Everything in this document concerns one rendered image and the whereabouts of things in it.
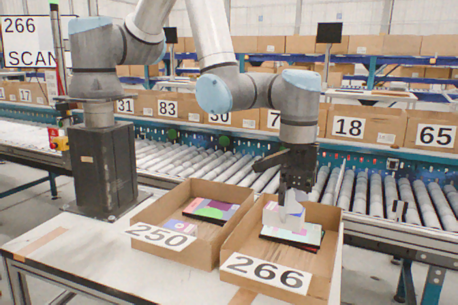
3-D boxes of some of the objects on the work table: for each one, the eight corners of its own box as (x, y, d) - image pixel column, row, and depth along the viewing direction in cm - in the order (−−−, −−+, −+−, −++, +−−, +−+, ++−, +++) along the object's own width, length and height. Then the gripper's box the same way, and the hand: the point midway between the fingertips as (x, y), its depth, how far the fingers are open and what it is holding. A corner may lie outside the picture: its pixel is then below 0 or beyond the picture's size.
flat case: (230, 225, 107) (230, 221, 106) (181, 215, 113) (181, 211, 113) (242, 207, 119) (242, 204, 119) (197, 199, 125) (197, 196, 125)
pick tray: (129, 248, 97) (127, 219, 94) (190, 198, 130) (190, 176, 128) (210, 274, 86) (210, 242, 83) (254, 212, 120) (255, 188, 117)
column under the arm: (112, 224, 110) (103, 134, 101) (58, 210, 119) (46, 127, 110) (153, 195, 133) (149, 120, 124) (105, 184, 142) (99, 114, 133)
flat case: (316, 255, 93) (316, 251, 93) (257, 238, 102) (258, 234, 101) (325, 233, 105) (325, 229, 104) (272, 220, 113) (272, 216, 113)
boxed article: (172, 230, 106) (171, 218, 104) (197, 237, 102) (197, 225, 101) (162, 238, 101) (161, 226, 100) (189, 246, 97) (189, 233, 96)
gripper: (313, 150, 68) (305, 235, 74) (322, 137, 79) (315, 212, 85) (275, 145, 72) (271, 226, 77) (289, 133, 83) (285, 205, 88)
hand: (284, 212), depth 82 cm, fingers closed on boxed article, 6 cm apart
